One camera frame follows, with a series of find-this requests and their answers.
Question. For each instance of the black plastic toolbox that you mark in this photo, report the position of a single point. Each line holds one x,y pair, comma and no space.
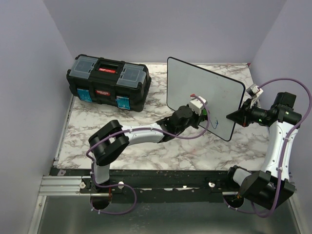
104,81

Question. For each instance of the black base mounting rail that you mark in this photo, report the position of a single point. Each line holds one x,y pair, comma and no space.
158,186

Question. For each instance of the white dry-erase whiteboard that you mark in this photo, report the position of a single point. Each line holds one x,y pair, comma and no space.
224,95

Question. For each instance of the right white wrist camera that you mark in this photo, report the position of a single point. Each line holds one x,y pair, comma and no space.
254,92

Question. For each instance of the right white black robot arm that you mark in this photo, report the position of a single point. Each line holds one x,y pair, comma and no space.
260,187

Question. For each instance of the aluminium extrusion frame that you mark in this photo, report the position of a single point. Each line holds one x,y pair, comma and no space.
60,210

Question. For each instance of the green black whiteboard eraser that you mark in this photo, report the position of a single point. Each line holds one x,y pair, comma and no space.
204,112

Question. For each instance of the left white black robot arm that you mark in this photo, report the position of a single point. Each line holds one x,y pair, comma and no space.
107,144

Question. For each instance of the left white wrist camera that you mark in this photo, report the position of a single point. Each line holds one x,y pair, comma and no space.
196,104

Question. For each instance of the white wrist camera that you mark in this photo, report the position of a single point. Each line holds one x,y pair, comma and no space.
196,104
254,92

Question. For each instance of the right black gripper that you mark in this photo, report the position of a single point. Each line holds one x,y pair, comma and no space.
242,116

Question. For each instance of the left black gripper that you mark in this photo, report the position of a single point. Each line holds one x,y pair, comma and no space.
198,118

